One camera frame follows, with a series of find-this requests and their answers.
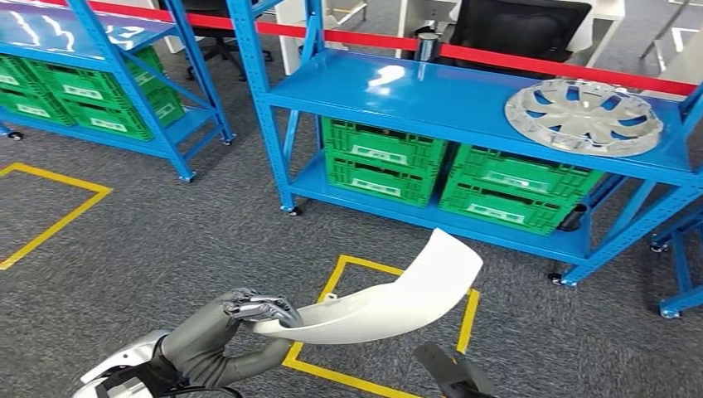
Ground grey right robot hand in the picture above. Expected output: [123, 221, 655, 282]
[447, 356, 498, 398]

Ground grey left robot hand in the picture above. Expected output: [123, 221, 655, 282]
[159, 288, 304, 390]

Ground white curved plastic part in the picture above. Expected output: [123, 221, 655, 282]
[250, 227, 484, 346]

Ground blue metal shelf rack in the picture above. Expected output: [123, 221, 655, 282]
[0, 0, 237, 183]
[650, 208, 703, 321]
[225, 0, 703, 289]

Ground black cylinder tube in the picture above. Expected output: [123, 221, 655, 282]
[557, 203, 589, 233]

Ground silver wheel hubcap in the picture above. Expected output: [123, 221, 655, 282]
[504, 78, 665, 158]

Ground red barrier belt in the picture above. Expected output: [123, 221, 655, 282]
[51, 0, 419, 52]
[439, 43, 699, 97]

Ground person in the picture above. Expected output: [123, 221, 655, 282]
[447, 0, 599, 55]

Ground black belt stanchion post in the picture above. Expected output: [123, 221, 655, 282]
[415, 32, 442, 62]

